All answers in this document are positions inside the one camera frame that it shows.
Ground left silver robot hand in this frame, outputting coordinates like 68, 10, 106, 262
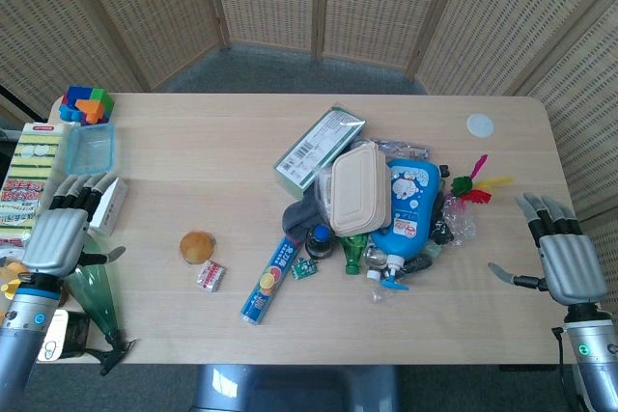
20, 172, 127, 278

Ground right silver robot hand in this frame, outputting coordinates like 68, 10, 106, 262
488, 192, 608, 306

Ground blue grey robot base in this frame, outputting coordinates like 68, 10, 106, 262
192, 364, 402, 412

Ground white small carton box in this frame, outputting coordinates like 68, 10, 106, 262
88, 177, 130, 237

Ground sponge pack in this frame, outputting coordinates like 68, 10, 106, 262
0, 122, 72, 250

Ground yellow orange toy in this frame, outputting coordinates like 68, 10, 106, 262
0, 257, 30, 307

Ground green spray bottle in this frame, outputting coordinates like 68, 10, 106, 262
64, 234, 139, 377

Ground clear blue plastic container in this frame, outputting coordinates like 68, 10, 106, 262
66, 123, 119, 177

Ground feather shuttlecock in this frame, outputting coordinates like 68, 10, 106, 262
451, 153, 515, 206

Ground clear plastic bag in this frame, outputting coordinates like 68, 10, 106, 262
434, 192, 479, 249

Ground colourful block puzzle cube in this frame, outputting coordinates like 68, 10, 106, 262
58, 85, 116, 126

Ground black small object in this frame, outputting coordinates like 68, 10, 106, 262
399, 253, 435, 275

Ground red white candy packet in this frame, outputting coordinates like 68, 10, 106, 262
195, 260, 229, 293

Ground white round table cap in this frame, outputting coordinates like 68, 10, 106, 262
465, 113, 497, 139

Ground blue cartoon bottle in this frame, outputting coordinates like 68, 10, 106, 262
369, 157, 442, 283

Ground silver foil packet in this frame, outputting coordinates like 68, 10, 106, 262
356, 137, 432, 162

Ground green plastic bottle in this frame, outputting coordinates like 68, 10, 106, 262
341, 232, 371, 276

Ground blue cling film box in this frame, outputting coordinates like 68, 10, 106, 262
239, 236, 300, 326

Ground beige lunch box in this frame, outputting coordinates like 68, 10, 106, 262
328, 142, 393, 238

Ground grey sock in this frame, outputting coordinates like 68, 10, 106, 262
281, 193, 323, 247

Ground small green circuit board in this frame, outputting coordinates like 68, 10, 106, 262
291, 257, 320, 281

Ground dark ink bottle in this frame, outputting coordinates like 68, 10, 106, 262
305, 224, 335, 261

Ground green white rectangular box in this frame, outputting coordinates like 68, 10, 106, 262
273, 103, 367, 190

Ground wicker folding screen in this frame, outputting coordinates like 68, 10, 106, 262
0, 0, 618, 316

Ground black cable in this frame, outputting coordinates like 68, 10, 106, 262
551, 327, 588, 412

